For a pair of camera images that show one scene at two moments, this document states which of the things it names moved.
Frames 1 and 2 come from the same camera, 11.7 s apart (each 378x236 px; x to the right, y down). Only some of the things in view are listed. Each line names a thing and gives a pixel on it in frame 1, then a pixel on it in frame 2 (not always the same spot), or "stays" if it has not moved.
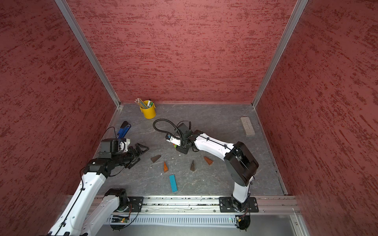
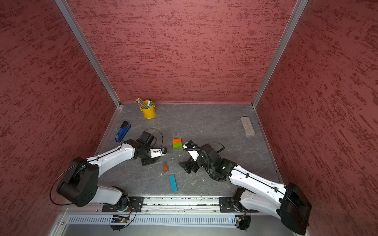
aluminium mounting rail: [266, 205] stays
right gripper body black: [184, 147] -> [201, 162]
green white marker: [149, 103] stays
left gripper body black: [129, 156] -> [145, 159]
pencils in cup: [141, 103] stays
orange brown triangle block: [165, 167] stays
